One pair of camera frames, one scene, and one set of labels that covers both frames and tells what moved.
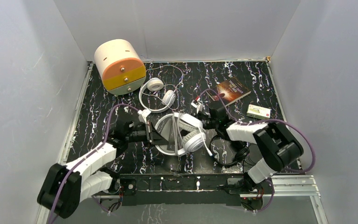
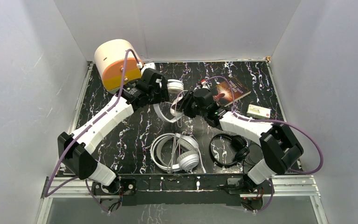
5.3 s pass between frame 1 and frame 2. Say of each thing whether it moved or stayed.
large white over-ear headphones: moved
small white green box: stayed
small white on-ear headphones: moved
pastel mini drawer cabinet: stayed
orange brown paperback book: stayed
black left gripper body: moved
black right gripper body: moved
